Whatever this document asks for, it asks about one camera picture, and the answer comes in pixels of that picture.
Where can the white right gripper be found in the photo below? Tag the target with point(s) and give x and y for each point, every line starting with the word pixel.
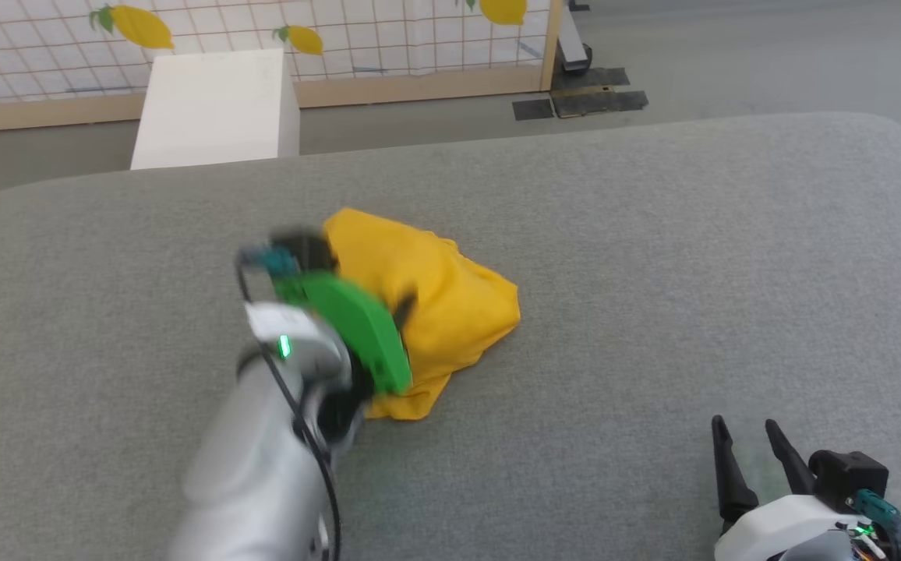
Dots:
pixel 786 530

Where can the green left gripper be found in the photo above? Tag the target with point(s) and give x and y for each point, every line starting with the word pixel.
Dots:
pixel 357 327

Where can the yellow t-shirt with print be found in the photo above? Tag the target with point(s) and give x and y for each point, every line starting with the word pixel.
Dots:
pixel 450 304

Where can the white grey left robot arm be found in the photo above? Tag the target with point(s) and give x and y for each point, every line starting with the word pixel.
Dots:
pixel 252 460

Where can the small black floor mat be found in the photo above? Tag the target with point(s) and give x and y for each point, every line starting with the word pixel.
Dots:
pixel 533 109

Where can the white box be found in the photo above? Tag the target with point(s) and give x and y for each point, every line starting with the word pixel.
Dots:
pixel 217 105

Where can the lemon print partition screen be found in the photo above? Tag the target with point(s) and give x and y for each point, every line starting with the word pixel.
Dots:
pixel 263 35

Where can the grey black stand foot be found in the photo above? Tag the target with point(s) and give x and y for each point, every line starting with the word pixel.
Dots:
pixel 574 43

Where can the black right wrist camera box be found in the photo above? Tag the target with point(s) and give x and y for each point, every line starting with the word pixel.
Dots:
pixel 848 471

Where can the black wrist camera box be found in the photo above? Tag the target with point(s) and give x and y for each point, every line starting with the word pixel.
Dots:
pixel 848 471
pixel 306 248

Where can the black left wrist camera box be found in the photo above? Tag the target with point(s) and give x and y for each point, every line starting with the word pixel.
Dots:
pixel 306 248

